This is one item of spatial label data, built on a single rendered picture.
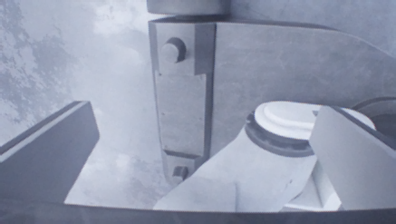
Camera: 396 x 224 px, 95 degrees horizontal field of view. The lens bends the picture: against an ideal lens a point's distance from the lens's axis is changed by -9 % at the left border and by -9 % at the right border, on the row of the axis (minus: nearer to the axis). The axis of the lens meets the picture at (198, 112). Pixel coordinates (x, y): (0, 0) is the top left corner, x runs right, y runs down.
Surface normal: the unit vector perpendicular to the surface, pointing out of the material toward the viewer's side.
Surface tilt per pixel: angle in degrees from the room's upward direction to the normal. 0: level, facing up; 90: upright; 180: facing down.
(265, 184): 90
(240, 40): 0
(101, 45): 0
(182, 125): 0
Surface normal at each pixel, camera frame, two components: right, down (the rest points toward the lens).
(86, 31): -0.22, 0.48
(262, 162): 0.01, -0.87
